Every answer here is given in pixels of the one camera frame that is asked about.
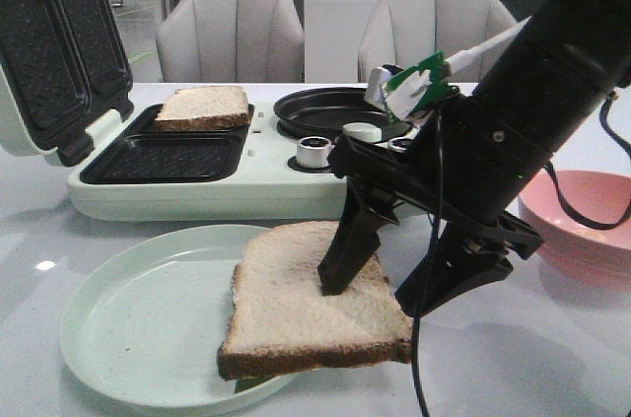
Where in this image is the black round frying pan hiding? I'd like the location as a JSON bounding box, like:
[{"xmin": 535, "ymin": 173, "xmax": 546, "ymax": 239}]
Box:
[{"xmin": 273, "ymin": 87, "xmax": 411, "ymax": 141}]

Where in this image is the mint green round plate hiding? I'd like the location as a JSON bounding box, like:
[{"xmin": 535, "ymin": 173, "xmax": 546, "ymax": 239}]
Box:
[{"xmin": 59, "ymin": 225, "xmax": 294, "ymax": 416}]

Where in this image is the right silver control knob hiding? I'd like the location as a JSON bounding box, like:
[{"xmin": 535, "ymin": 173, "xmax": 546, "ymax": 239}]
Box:
[{"xmin": 387, "ymin": 137, "xmax": 413, "ymax": 153}]

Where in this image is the mint green breakfast maker base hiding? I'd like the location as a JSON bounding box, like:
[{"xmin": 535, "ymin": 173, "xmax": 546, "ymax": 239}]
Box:
[{"xmin": 68, "ymin": 99, "xmax": 346, "ymax": 221}]

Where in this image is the pink bowl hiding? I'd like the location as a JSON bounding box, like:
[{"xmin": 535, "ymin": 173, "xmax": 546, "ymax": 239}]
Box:
[{"xmin": 519, "ymin": 170, "xmax": 630, "ymax": 291}]

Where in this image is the left silver control knob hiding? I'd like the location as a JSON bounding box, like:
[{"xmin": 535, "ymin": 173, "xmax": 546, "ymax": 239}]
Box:
[{"xmin": 296, "ymin": 136, "xmax": 332, "ymax": 170}]

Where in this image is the silver control knob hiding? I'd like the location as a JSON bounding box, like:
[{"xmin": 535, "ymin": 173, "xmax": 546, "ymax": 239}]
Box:
[
  {"xmin": 387, "ymin": 137, "xmax": 413, "ymax": 153},
  {"xmin": 296, "ymin": 136, "xmax": 332, "ymax": 170}
]

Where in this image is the white cabinet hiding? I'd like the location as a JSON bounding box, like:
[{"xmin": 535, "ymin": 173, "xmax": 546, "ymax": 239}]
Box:
[{"xmin": 304, "ymin": 0, "xmax": 378, "ymax": 83}]

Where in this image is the bread slice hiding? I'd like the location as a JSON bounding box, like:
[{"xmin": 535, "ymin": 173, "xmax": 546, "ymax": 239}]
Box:
[
  {"xmin": 154, "ymin": 86, "xmax": 250, "ymax": 131},
  {"xmin": 217, "ymin": 221, "xmax": 411, "ymax": 381}
]

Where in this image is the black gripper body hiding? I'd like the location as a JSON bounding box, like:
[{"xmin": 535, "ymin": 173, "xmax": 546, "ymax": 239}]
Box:
[{"xmin": 328, "ymin": 95, "xmax": 551, "ymax": 258}]

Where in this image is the green wrist camera board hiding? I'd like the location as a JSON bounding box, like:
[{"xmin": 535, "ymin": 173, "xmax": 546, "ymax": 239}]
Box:
[{"xmin": 364, "ymin": 51, "xmax": 451, "ymax": 121}]

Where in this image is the white camera cable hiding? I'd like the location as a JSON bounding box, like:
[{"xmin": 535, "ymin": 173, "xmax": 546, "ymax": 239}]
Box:
[{"xmin": 443, "ymin": 16, "xmax": 532, "ymax": 77}]

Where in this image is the right grey upholstered chair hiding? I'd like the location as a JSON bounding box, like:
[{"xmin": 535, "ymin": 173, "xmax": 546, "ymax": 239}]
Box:
[{"xmin": 357, "ymin": 0, "xmax": 517, "ymax": 82}]

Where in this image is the grey upholstered chair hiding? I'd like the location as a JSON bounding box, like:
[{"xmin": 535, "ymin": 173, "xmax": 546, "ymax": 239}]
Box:
[
  {"xmin": 357, "ymin": 0, "xmax": 517, "ymax": 82},
  {"xmin": 157, "ymin": 0, "xmax": 305, "ymax": 83}
]

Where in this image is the mint green breakfast maker lid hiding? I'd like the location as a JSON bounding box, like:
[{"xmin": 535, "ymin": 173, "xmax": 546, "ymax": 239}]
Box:
[{"xmin": 1, "ymin": 0, "xmax": 133, "ymax": 167}]

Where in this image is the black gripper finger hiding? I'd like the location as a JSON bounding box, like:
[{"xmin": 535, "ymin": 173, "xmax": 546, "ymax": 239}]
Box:
[
  {"xmin": 317, "ymin": 179, "xmax": 398, "ymax": 295},
  {"xmin": 395, "ymin": 224, "xmax": 513, "ymax": 317}
]

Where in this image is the left grey upholstered chair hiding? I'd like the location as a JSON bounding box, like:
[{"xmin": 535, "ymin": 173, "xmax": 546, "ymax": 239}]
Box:
[{"xmin": 157, "ymin": 0, "xmax": 305, "ymax": 83}]

